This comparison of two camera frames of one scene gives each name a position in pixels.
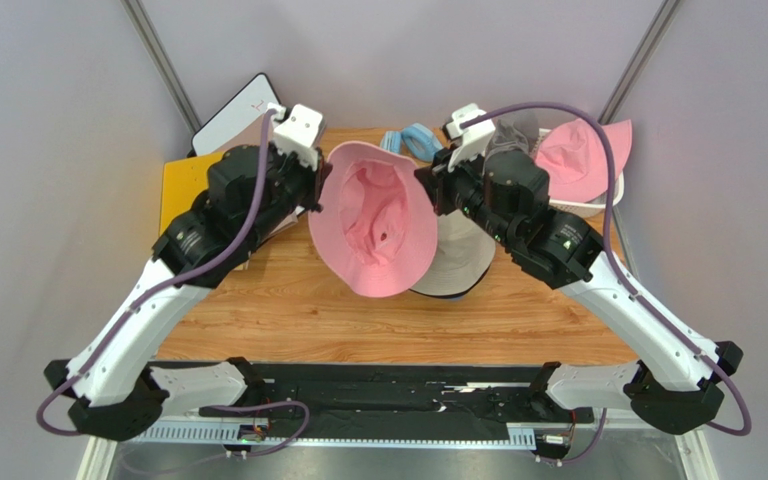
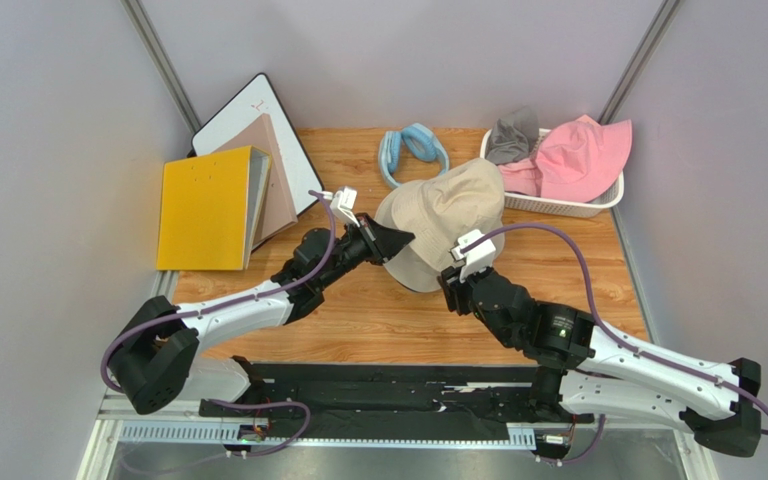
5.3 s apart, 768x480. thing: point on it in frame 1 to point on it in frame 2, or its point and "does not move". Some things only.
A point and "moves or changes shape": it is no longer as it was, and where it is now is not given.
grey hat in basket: x=513 y=131 does not move
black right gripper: x=441 y=184 to x=453 y=292
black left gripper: x=315 y=178 to x=388 y=241
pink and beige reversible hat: x=374 y=232 moves or changes shape
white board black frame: x=249 y=103 does not move
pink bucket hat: x=575 y=157 does not move
